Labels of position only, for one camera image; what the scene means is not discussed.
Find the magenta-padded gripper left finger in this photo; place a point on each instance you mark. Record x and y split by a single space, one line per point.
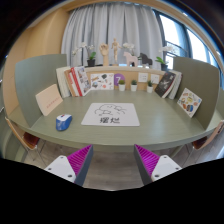
60 166

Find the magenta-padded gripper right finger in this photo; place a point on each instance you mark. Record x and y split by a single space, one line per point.
165 166

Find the blue and white computer mouse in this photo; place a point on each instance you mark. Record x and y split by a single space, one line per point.
63 122

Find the white cartoon-print mouse pad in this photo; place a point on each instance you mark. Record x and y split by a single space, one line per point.
110 115

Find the wooden chair with red seat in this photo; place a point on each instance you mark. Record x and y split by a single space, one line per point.
201 142
30 140

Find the beige book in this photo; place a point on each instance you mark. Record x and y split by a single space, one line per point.
49 99

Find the colourful illustrated book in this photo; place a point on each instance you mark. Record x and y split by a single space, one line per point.
189 102

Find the small plant in white pot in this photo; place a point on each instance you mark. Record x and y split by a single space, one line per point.
122 87
133 87
150 89

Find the black-covered book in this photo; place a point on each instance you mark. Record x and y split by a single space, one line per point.
165 84

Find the brown-covered book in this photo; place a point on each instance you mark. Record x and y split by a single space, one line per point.
69 83

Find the white books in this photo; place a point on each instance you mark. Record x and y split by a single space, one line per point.
61 81

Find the red-spined picture magazine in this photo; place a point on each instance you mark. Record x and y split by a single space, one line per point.
81 80

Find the white illustrated sticker card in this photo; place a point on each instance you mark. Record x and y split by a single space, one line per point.
102 81

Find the green desk partition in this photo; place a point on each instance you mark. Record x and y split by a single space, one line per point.
196 76
33 73

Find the white orchid in black pot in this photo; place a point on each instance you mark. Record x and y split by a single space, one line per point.
91 62
164 66
128 45

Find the purple round number sign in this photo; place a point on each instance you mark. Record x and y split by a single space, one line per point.
117 77

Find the black wooden horse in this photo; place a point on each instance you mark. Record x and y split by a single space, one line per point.
145 60

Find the pink wooden horse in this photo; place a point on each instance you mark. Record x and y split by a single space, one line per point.
130 58

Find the wooden hand model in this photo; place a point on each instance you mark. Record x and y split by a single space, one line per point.
104 51

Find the wooden artist mannequin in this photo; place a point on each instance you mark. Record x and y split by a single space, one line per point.
115 46

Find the dark-framed window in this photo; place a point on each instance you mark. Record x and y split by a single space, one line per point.
173 33

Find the grey curtain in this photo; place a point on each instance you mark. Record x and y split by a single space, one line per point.
100 26

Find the white wall socket plate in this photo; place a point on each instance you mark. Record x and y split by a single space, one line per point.
143 77
155 78

